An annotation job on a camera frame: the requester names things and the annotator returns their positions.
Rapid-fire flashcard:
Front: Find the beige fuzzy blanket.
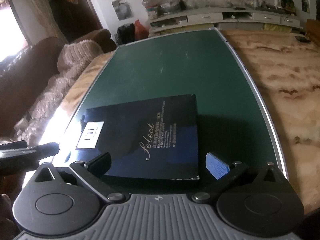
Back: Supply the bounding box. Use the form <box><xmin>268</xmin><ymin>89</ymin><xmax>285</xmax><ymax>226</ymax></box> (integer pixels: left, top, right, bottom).
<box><xmin>15</xmin><ymin>40</ymin><xmax>104</xmax><ymax>143</ymax></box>

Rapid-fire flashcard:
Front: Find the white tv cabinet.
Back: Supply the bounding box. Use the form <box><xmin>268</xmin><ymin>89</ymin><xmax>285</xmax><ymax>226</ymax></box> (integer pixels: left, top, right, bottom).
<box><xmin>147</xmin><ymin>5</ymin><xmax>300</xmax><ymax>34</ymax></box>

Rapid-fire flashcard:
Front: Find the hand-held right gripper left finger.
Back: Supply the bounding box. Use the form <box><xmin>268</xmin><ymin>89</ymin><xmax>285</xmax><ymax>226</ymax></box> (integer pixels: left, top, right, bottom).
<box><xmin>34</xmin><ymin>152</ymin><xmax>125</xmax><ymax>203</ymax></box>

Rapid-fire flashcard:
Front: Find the brown wooden chair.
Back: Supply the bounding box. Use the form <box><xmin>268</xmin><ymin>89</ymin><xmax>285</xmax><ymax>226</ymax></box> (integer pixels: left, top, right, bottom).
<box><xmin>305</xmin><ymin>19</ymin><xmax>320</xmax><ymax>39</ymax></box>

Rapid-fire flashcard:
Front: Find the grey wall poster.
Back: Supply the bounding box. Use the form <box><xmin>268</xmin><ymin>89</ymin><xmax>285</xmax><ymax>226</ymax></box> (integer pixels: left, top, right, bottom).
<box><xmin>112</xmin><ymin>0</ymin><xmax>133</xmax><ymax>20</ymax></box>

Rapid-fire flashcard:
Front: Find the brown sofa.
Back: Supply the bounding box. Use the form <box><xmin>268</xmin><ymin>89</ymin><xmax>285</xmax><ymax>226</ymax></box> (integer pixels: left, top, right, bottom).
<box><xmin>0</xmin><ymin>29</ymin><xmax>117</xmax><ymax>140</ymax></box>

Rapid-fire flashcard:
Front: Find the black box lid white label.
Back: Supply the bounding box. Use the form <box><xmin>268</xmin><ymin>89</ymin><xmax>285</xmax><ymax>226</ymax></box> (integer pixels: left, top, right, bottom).
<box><xmin>76</xmin><ymin>94</ymin><xmax>200</xmax><ymax>180</ymax></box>

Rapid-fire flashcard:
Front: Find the green desk mat silver edge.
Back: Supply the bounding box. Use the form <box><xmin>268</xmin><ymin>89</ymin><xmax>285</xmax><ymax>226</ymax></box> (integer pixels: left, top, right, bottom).
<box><xmin>51</xmin><ymin>28</ymin><xmax>289</xmax><ymax>180</ymax></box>

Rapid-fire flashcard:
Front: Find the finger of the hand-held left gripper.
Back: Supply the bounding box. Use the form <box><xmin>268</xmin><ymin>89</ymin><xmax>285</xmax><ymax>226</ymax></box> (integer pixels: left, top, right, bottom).
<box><xmin>0</xmin><ymin>141</ymin><xmax>28</xmax><ymax>153</ymax></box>
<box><xmin>0</xmin><ymin>142</ymin><xmax>60</xmax><ymax>173</ymax></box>

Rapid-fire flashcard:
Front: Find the black bag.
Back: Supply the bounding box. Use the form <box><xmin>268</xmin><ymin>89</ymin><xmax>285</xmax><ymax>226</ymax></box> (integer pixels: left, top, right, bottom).
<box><xmin>117</xmin><ymin>23</ymin><xmax>137</xmax><ymax>46</ymax></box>

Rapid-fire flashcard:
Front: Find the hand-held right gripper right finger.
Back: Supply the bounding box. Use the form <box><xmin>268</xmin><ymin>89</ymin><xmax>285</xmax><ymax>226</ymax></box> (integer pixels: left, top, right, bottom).
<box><xmin>192</xmin><ymin>152</ymin><xmax>288</xmax><ymax>203</ymax></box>

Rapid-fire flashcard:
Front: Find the red plastic bag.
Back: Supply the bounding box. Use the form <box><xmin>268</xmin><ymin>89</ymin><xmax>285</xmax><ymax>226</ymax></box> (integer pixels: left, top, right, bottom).
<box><xmin>134</xmin><ymin>19</ymin><xmax>148</xmax><ymax>40</ymax></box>

